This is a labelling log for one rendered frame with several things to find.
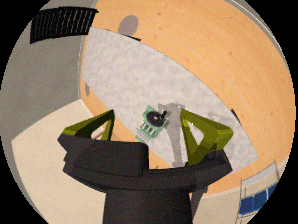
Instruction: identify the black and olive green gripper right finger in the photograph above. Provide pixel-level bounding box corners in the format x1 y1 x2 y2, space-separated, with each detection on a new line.
180 109 234 166

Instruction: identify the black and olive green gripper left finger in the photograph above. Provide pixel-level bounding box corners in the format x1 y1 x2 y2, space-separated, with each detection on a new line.
62 109 115 141

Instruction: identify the green bench vise with handwheel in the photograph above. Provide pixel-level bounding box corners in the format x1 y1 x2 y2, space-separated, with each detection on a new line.
134 105 169 144

